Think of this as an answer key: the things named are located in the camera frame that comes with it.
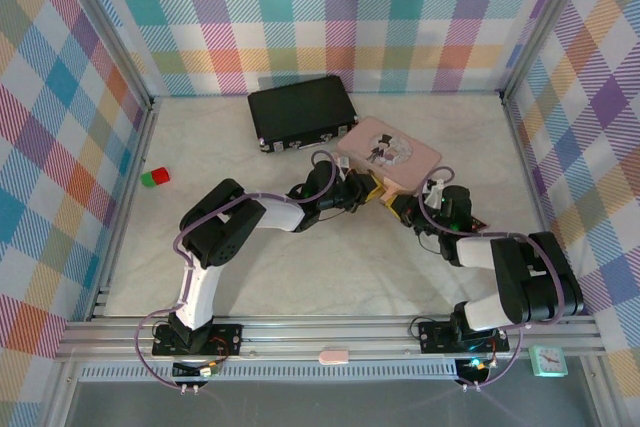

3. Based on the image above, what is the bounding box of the red and green toy block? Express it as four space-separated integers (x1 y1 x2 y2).
140 166 171 188

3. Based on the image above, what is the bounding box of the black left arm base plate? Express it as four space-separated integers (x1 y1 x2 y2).
152 321 245 358

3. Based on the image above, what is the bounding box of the pink tin box with print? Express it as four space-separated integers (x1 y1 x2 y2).
334 115 443 198

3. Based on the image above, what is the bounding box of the black hard case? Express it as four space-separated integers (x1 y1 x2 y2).
247 75 360 155

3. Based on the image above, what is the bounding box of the grey slotted cable duct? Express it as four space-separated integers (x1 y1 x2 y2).
79 359 461 382

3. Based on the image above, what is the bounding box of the small black connector board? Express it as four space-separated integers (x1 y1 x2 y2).
172 360 221 381
458 356 494 383

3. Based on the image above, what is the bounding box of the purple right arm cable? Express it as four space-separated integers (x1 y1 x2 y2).
417 165 571 391

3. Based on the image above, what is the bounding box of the mint green small clock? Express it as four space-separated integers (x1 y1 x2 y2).
529 344 568 378

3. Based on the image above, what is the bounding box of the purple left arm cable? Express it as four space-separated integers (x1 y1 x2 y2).
135 149 351 391

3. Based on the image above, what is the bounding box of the aluminium frame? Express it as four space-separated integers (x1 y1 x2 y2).
42 0 640 427

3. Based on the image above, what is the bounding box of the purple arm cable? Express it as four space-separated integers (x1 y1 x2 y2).
135 149 351 391
417 165 571 391

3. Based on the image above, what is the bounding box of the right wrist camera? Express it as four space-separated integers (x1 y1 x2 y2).
423 179 445 207

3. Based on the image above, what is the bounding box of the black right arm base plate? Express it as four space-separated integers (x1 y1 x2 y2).
417 319 510 354

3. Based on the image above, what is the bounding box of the pink tag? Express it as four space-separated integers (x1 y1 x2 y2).
318 345 351 366

